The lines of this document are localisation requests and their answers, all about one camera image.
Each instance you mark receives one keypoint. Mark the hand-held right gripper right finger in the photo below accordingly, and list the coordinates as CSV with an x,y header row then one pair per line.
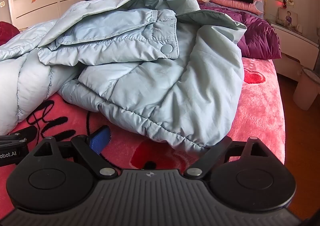
x,y
220,148

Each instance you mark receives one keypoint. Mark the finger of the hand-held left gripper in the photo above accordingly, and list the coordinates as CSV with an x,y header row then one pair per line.
x,y
23,133

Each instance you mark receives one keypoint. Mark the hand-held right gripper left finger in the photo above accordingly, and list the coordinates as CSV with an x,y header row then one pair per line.
x,y
101,140

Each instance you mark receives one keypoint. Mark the light blue down jacket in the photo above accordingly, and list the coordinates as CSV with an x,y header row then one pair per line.
x,y
150,78

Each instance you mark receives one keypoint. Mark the pink plush bed blanket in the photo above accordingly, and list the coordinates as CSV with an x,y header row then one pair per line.
x,y
260,105

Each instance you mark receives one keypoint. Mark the red down jacket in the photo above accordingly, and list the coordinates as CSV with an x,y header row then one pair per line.
x,y
7,32

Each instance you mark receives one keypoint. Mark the pink trash bin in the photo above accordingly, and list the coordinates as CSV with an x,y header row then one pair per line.
x,y
305,90

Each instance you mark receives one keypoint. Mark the purple down jacket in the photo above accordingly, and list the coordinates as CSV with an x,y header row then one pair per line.
x,y
260,40

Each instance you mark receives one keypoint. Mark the white nightstand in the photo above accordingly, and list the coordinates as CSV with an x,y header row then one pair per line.
x,y
295,45

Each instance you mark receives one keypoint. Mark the lavender folded blanket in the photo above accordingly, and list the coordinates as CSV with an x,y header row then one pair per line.
x,y
225,8

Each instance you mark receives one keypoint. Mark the plain pink pillow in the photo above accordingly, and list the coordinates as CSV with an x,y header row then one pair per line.
x,y
236,5

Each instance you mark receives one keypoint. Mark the photo frame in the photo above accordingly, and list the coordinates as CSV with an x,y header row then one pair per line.
x,y
289,17

